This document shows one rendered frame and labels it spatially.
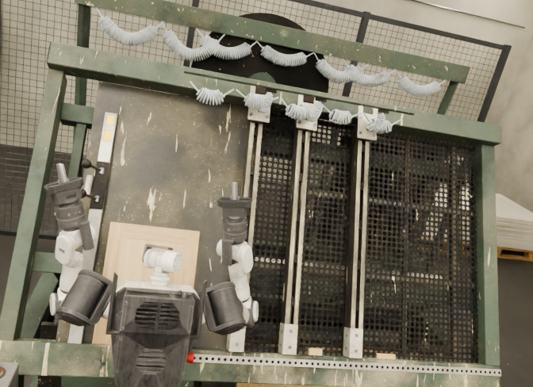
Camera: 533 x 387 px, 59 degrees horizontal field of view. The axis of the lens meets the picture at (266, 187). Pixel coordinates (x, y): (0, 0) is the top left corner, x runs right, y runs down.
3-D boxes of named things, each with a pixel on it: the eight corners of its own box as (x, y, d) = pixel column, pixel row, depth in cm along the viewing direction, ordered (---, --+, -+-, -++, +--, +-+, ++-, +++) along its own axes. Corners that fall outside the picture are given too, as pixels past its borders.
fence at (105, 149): (68, 342, 187) (67, 342, 183) (105, 115, 208) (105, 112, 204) (82, 342, 188) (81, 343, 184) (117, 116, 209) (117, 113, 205)
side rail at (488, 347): (470, 361, 236) (485, 365, 225) (468, 149, 259) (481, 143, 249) (484, 362, 237) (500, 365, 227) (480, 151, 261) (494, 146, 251)
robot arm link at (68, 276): (87, 254, 171) (82, 296, 179) (56, 257, 166) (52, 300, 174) (93, 273, 163) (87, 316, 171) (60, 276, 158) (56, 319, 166)
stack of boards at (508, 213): (364, 243, 564) (377, 201, 546) (336, 208, 659) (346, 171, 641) (535, 262, 624) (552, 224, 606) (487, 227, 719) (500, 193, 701)
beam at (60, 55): (50, 72, 205) (45, 63, 196) (54, 51, 207) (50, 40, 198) (488, 148, 256) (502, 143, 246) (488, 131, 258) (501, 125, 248)
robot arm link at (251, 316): (258, 333, 182) (247, 323, 162) (224, 332, 184) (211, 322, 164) (258, 303, 187) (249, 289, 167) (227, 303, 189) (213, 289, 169)
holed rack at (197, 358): (145, 359, 188) (145, 359, 188) (146, 351, 189) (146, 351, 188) (500, 376, 226) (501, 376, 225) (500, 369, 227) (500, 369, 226)
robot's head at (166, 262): (170, 281, 150) (174, 253, 150) (142, 276, 153) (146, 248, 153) (180, 279, 156) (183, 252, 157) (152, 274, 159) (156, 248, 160)
